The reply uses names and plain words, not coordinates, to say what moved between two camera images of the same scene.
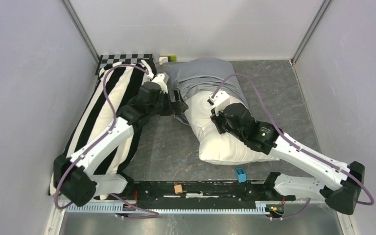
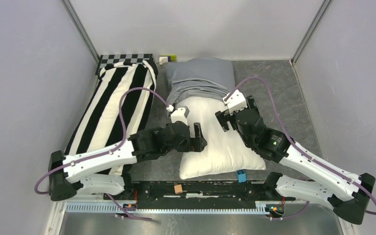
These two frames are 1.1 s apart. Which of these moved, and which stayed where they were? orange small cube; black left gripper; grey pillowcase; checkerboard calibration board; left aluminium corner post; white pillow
Moved: black left gripper; white pillow
Stayed: grey pillowcase; checkerboard calibration board; left aluminium corner post; orange small cube
